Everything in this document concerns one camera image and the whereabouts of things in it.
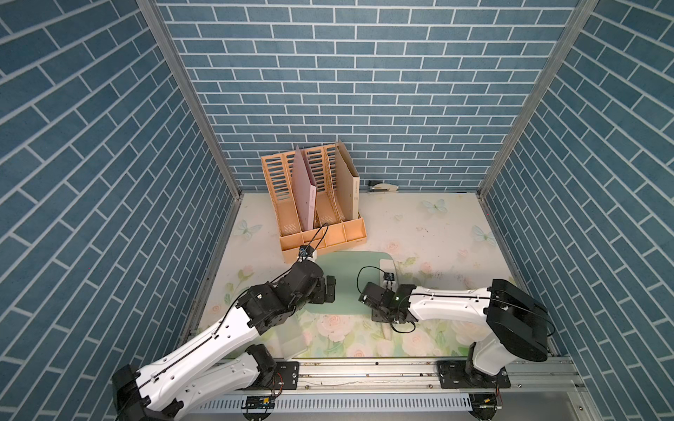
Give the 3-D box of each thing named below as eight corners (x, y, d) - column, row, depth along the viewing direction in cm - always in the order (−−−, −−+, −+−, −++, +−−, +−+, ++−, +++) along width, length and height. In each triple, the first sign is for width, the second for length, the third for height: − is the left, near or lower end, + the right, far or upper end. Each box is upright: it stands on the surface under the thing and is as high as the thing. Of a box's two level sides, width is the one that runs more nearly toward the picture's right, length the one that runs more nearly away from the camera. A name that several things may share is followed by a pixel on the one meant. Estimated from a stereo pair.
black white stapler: (369, 191, 124) (369, 185, 121) (369, 187, 126) (369, 181, 123) (397, 192, 124) (398, 186, 121) (396, 187, 126) (397, 181, 123)
